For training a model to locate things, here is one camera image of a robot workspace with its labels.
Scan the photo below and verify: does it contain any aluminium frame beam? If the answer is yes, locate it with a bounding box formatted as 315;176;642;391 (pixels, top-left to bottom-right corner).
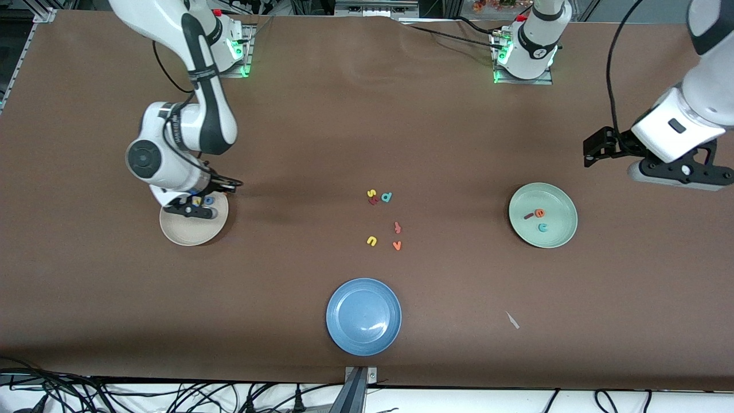
334;0;420;19

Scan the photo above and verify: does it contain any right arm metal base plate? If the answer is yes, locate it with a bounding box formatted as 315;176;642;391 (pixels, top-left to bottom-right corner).
190;23;255;79

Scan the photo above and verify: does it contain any silver camera mount bracket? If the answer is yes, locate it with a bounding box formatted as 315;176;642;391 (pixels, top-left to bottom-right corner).
344;366;378;384

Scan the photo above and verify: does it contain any blue round plate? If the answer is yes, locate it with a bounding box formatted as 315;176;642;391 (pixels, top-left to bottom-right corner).
326;278;403;357

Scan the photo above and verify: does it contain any beige round plate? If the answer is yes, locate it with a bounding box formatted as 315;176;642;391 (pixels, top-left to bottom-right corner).
159;192;229;247

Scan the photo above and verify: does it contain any pale green round plate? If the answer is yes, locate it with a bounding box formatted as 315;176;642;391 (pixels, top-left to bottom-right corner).
508;182;579;249

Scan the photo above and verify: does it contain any black base cable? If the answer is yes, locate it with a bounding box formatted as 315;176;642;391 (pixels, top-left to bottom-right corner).
453;15;505;36
399;22;498;49

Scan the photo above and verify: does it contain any orange plant decoration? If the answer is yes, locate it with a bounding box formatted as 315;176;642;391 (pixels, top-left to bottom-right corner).
471;0;518;13

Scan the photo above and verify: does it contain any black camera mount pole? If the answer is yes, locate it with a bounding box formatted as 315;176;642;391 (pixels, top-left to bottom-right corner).
329;367;368;413

